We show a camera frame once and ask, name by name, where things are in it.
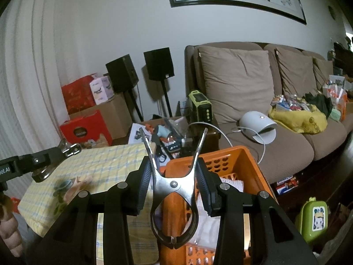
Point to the red gift box oval label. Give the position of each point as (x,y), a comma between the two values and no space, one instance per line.
(82,129)

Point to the brown sofa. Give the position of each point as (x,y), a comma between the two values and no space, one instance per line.
(289,154)

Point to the dark wooden furniture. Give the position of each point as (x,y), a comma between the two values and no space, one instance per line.
(343,58)

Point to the dark round wall ornament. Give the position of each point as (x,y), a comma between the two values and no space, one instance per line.
(332,12)

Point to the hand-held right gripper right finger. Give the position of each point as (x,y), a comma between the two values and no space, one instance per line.
(204,190)

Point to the black cloth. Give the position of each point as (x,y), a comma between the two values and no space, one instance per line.
(318,103)

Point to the large brown sofa cushion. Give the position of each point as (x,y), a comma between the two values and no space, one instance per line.
(234,82)

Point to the white printed box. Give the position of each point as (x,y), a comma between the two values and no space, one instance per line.
(138,135)

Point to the mint green box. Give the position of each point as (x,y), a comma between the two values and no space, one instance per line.
(335,115)

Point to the yellow cloth bag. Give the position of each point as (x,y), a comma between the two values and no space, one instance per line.
(300,122)

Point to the red white blue snack box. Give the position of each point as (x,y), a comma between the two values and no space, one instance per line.
(286,185)

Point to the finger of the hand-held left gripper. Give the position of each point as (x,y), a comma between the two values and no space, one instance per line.
(41,158)

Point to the brown cardboard box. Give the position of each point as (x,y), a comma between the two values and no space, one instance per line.
(115,116)

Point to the orange white paper bag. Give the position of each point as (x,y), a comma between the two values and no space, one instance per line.
(335,96)

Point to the black speaker stand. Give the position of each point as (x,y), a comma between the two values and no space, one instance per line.
(166,96)
(135,105)

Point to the white curtain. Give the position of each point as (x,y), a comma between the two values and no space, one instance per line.
(27,74)

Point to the orange plastic basket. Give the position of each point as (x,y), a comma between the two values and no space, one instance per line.
(234,160)

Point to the pink white box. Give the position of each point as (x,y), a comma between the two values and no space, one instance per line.
(102,89)

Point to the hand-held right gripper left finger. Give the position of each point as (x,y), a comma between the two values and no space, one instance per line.
(143,187)

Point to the yellow plaid tablecloth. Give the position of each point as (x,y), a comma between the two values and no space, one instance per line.
(104,165)

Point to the black speaker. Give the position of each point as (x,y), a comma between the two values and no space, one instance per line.
(158,63)
(121,73)

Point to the dark brown side table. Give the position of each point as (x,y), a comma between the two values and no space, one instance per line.
(212,140)

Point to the white power adapter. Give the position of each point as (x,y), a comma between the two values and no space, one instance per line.
(187,141)

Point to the small brown sofa cushion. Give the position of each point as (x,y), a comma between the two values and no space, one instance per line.
(322,71)

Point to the red plastic bag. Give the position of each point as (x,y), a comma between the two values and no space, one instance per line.
(16,202)

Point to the green black power station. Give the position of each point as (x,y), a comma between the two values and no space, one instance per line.
(201,107)

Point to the person's left hand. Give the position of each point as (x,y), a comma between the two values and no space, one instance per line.
(9,232)

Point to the white foam net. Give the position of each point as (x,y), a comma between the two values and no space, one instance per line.
(206,232)

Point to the green cartoon sticker lunch box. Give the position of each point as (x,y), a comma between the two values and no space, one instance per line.
(311,220)

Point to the steel spring clip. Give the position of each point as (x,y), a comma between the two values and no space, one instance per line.
(173,187)
(73,149)

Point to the beige cloth bundle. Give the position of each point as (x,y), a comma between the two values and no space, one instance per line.
(336,245)

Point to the light blue toy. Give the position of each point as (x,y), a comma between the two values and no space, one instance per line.
(162,131)

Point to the red gold-print gift box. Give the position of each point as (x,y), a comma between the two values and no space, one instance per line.
(78,93)

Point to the pile of snack packets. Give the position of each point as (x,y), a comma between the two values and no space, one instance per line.
(292,103)

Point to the open cardboard clutter box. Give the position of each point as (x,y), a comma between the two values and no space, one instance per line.
(179,121)

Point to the white dome lamp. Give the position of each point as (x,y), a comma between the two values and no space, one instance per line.
(256,127)

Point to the medium brown sofa cushion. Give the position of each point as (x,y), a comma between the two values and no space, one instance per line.
(297,71)

